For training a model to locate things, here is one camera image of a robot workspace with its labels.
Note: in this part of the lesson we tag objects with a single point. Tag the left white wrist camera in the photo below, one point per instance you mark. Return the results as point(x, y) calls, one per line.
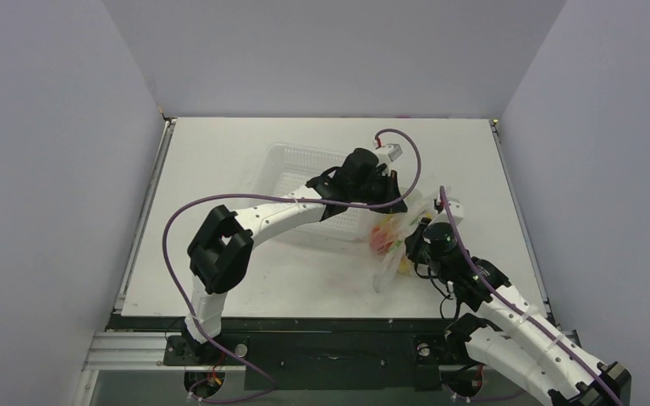
point(388, 153)

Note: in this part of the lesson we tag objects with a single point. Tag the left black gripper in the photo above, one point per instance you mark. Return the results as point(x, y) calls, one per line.
point(390, 185)

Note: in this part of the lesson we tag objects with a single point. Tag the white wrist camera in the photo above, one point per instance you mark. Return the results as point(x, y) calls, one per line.
point(453, 214)
point(388, 153)

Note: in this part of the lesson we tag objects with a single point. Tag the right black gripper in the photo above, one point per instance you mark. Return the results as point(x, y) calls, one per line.
point(415, 246)

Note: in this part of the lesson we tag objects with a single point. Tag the white perforated plastic tray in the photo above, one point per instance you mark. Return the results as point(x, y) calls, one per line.
point(285, 167)

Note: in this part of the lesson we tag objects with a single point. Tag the red fake fruit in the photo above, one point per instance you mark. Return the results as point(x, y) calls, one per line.
point(382, 236)

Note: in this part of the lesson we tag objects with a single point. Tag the clear plastic bag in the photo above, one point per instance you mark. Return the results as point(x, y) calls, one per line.
point(420, 207)

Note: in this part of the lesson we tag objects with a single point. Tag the aluminium frame rail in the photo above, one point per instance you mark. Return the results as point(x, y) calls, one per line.
point(121, 351)

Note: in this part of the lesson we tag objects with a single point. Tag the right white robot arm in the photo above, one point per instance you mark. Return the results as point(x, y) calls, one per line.
point(507, 333)

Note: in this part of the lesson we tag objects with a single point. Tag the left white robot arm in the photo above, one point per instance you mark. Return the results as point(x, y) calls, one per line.
point(221, 250)

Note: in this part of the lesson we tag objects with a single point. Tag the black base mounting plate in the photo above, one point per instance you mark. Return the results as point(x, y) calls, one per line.
point(328, 354)

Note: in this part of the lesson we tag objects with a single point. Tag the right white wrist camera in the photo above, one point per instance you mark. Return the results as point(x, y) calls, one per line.
point(453, 214)

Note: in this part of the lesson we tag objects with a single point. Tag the yellow fake fruit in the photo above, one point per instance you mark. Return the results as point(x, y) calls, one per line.
point(405, 268)

